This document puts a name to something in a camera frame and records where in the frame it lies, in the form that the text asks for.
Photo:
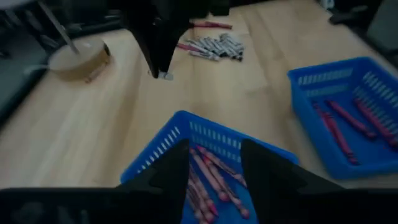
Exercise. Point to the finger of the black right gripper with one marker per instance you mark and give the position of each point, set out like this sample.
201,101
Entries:
174,31
146,37

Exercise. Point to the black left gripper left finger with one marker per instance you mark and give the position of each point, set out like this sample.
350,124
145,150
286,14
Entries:
174,174

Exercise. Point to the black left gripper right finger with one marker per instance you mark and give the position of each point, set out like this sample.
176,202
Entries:
270,183

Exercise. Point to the blue plastic slotted basket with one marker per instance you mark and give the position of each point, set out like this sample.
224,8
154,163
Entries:
186,118
311,143

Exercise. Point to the round wooden lamp base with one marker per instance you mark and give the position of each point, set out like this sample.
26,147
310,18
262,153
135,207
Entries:
81,59

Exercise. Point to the thin metal lamp pole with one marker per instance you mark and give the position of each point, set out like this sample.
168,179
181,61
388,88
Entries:
59,28

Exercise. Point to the black aluminium table frame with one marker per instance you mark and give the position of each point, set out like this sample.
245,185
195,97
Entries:
99,26

